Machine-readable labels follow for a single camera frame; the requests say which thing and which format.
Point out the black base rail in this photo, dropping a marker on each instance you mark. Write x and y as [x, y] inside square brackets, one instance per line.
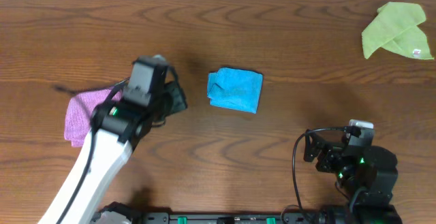
[117, 213]

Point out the green microfiber cloth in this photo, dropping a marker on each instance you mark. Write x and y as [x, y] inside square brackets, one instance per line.
[395, 29]

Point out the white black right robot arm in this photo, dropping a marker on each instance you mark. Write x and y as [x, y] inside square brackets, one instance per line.
[366, 173]

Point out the blue microfiber cloth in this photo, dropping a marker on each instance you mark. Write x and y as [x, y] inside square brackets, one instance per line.
[235, 89]

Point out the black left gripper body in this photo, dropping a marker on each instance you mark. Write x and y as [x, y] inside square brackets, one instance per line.
[176, 98]

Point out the purple folded microfiber cloth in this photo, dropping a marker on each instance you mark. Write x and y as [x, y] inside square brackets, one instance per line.
[78, 113]

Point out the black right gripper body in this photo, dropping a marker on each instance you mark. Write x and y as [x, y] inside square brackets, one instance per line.
[332, 162]

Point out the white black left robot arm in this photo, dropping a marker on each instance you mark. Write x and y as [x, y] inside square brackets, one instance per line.
[128, 113]

